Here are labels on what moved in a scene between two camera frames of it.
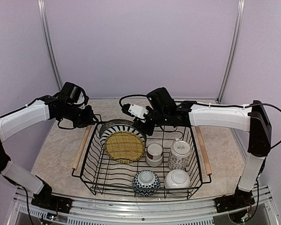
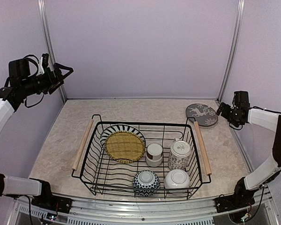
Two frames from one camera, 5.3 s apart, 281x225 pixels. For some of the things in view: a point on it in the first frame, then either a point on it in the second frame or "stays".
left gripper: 88,119 → 51,80
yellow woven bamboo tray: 125,147 stays
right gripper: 148,131 → 224,113
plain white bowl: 177,179 stays
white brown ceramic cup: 154,154 stays
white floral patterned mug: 179,154 stays
